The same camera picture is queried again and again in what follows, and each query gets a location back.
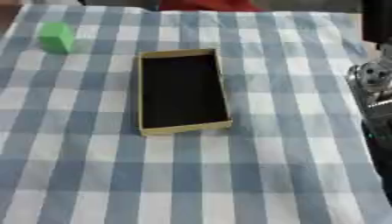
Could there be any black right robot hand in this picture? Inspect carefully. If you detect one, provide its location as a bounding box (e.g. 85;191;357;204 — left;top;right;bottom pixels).
360;0;392;46

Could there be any tan cardboard box, black inside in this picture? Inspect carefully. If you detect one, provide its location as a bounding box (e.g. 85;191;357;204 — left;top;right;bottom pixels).
133;48;235;137

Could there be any red object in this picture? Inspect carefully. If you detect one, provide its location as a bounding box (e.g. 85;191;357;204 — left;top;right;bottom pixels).
156;0;265;12

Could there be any green block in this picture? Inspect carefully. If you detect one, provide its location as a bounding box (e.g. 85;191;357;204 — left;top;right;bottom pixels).
38;22;77;55

